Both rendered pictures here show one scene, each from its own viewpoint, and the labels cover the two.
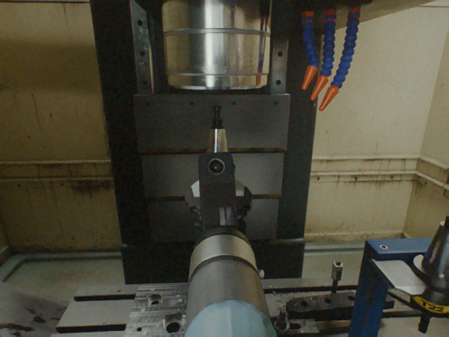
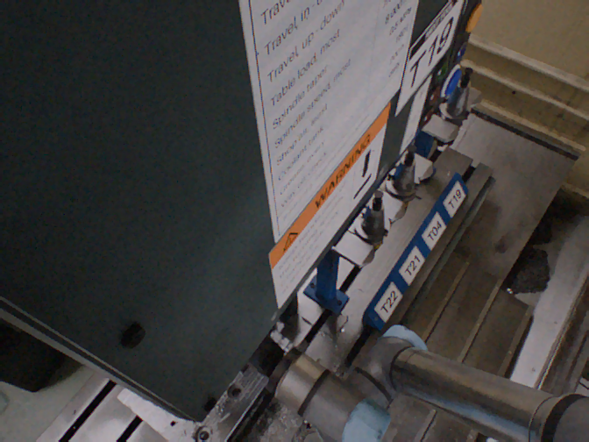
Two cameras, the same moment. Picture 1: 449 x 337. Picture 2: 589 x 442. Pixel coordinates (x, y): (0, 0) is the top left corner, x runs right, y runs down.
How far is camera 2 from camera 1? 0.55 m
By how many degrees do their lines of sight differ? 54
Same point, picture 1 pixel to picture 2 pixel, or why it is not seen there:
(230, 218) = (273, 348)
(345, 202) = not seen: hidden behind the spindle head
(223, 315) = (358, 424)
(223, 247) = (304, 381)
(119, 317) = (114, 429)
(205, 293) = (332, 419)
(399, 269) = (351, 243)
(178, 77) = not seen: hidden behind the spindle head
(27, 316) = not seen: outside the picture
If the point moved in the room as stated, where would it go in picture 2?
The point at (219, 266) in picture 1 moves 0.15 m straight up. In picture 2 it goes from (320, 397) to (322, 374)
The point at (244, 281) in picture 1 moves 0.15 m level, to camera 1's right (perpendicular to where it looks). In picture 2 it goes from (341, 392) to (400, 308)
